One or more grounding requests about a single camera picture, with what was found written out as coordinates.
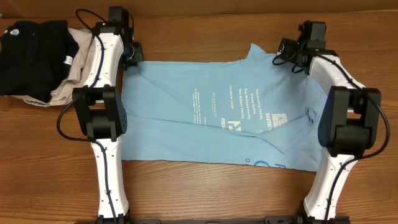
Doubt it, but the light blue t-shirt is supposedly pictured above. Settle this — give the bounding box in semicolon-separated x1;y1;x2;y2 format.
122;45;326;171

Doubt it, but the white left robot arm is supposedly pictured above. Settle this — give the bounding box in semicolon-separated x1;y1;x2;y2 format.
73;21;134;223

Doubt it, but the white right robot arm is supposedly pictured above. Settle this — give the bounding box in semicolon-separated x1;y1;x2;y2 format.
264;39;385;223

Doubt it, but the beige folded garment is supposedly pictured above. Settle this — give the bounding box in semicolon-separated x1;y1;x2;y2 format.
14;28;95;107

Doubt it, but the black folded garment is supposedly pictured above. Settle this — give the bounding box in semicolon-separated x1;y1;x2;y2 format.
1;20;79;103

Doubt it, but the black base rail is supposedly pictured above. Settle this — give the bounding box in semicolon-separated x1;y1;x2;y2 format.
78;215;351;224

